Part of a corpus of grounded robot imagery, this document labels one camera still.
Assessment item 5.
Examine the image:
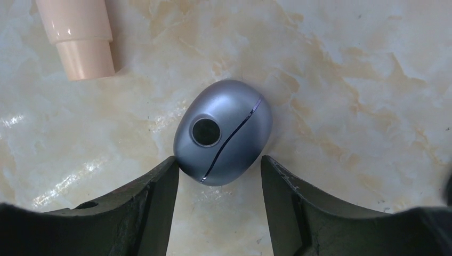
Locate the grey earbud charging case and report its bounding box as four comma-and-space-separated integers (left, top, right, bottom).
173, 79, 272, 186

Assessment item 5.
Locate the pink tapered wooden leg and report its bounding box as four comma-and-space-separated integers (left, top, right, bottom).
36, 0, 115, 81

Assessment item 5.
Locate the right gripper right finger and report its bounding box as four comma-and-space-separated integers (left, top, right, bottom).
261, 155, 451, 255

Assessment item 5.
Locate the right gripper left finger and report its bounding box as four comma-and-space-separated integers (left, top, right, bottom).
1, 156, 179, 255

